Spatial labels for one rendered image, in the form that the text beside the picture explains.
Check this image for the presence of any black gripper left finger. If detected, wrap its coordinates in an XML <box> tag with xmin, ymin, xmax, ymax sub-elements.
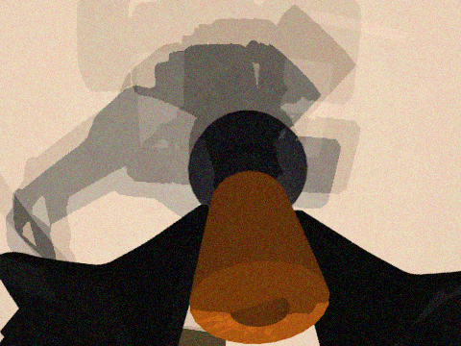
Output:
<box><xmin>0</xmin><ymin>205</ymin><xmax>208</xmax><ymax>346</ymax></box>

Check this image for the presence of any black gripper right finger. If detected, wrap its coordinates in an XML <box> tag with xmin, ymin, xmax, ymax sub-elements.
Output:
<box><xmin>295</xmin><ymin>210</ymin><xmax>461</xmax><ymax>346</ymax></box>

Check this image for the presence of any orange knob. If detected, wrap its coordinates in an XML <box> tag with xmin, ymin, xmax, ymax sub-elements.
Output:
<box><xmin>189</xmin><ymin>170</ymin><xmax>330</xmax><ymax>345</ymax></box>

